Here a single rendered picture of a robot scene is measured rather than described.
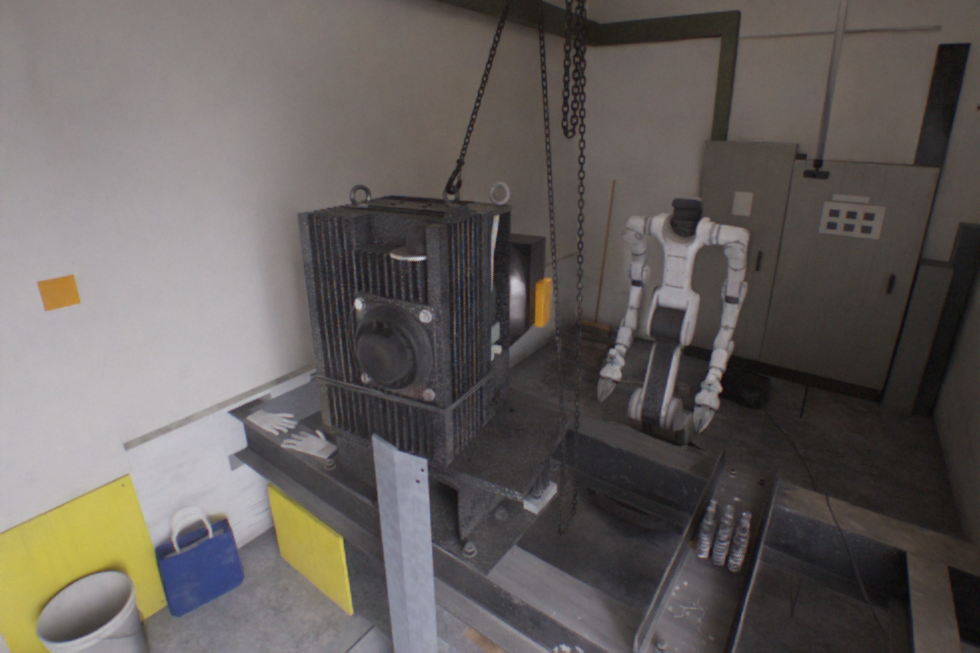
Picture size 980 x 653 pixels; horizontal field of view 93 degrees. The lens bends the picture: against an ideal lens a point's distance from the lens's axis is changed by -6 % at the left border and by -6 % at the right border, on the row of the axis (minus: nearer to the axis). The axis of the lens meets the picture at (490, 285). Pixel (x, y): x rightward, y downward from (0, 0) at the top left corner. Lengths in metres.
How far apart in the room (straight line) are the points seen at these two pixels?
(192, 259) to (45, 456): 0.82
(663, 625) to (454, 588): 0.68
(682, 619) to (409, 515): 0.75
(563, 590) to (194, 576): 1.53
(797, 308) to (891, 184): 1.00
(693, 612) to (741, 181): 3.07
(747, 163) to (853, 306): 1.22
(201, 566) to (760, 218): 3.84
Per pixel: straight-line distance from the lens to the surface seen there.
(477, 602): 1.82
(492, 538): 1.66
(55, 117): 2.09
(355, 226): 1.44
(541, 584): 1.57
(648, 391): 2.49
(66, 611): 2.47
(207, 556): 2.47
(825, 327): 4.17
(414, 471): 1.35
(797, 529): 2.13
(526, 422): 1.73
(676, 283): 2.38
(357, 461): 1.86
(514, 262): 1.69
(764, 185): 4.00
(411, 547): 1.54
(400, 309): 1.36
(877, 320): 4.15
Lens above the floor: 1.85
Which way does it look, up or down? 18 degrees down
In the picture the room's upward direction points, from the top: straight up
